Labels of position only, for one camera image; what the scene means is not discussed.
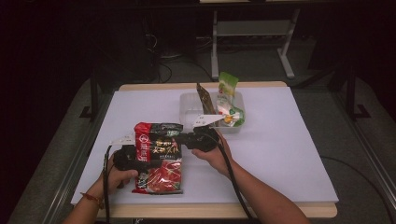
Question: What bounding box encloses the white metal frame stand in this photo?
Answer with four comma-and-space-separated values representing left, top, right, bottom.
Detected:
210, 7, 302, 81

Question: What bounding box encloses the red string bracelet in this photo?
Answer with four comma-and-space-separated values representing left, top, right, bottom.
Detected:
79, 191, 106, 210

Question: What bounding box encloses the clear plastic container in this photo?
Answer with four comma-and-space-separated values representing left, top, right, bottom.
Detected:
178, 91, 247, 135

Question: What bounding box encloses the person's left hand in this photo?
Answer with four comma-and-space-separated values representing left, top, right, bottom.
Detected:
100, 153, 140, 196

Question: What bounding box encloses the white table sheet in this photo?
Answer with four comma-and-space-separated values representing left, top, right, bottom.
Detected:
70, 86, 340, 205

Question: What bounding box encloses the white and green starch bag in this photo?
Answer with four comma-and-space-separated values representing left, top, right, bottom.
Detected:
216, 71, 247, 128

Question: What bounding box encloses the gold foil packet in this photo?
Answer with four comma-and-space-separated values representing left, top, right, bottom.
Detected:
195, 82, 218, 127

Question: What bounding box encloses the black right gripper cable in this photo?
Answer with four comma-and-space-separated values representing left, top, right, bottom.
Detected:
204, 133, 261, 224

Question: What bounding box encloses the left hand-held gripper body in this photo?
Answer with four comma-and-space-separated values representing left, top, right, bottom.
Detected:
108, 133, 148, 172

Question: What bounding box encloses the person's right hand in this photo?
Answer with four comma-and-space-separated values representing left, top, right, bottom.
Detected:
191, 130, 235, 179

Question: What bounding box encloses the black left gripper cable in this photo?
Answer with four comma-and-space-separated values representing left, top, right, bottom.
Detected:
102, 145, 114, 224

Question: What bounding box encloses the tangle of floor cables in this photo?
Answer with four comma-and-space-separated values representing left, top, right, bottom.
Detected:
145, 32, 217, 84

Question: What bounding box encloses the black metal stand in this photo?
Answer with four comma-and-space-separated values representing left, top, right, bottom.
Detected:
345, 63, 372, 121
78, 68, 101, 121

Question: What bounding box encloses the black floor cable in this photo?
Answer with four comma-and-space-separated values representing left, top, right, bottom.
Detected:
319, 154, 396, 220

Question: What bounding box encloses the red and black seasoning packet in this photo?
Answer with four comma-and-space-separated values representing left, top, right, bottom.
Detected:
132, 121, 185, 196

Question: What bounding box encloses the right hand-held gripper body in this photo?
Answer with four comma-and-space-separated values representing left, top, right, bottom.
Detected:
183, 114, 226, 153

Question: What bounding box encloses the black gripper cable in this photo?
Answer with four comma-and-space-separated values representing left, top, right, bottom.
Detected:
102, 145, 114, 224
204, 133, 261, 224

